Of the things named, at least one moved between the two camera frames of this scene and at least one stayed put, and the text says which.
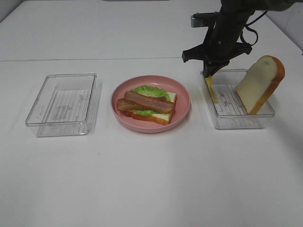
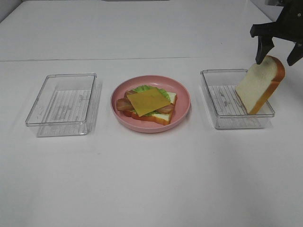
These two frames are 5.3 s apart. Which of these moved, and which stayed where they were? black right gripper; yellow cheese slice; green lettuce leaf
Moved: yellow cheese slice; black right gripper
Stayed: green lettuce leaf
